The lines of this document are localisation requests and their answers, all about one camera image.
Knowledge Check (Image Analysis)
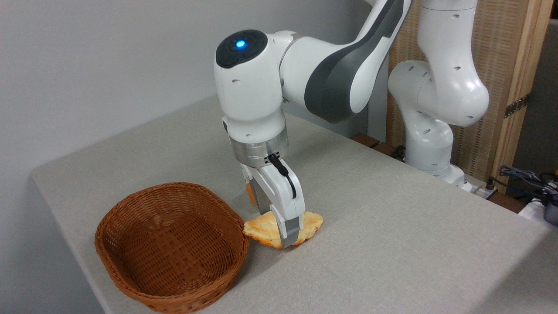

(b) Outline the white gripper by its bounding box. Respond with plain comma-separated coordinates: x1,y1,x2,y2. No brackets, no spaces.
239,162,306,249

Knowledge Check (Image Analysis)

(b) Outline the brown wooden ledge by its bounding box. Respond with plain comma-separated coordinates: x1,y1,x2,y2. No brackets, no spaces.
350,134,407,162

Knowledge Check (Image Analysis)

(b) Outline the wooden rattan folding screen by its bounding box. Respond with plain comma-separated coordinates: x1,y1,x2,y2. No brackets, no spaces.
386,0,554,195

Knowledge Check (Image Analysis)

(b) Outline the metal screen hinge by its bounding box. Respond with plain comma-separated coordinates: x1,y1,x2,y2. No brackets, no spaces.
504,92,531,119

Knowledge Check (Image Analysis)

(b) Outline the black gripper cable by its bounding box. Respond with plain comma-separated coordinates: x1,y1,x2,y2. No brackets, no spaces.
267,153,298,199

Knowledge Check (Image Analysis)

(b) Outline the leaf-shaped bread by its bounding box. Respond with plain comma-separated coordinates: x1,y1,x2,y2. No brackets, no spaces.
242,210,324,250

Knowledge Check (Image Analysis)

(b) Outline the black and blue cable bundle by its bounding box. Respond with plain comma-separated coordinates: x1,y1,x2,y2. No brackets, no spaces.
498,164,558,205

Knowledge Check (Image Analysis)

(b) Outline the brown woven wicker basket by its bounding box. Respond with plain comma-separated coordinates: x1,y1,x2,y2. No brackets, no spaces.
94,182,250,314

